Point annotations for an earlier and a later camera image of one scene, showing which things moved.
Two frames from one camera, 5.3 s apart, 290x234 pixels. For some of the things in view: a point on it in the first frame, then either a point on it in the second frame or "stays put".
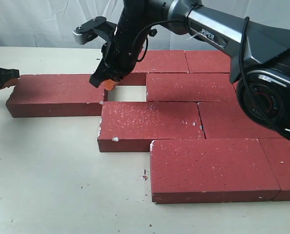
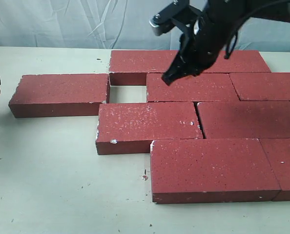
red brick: (130, 126) stays put
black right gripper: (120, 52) -> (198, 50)
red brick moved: (190, 87) stays put
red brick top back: (55, 95) stays put
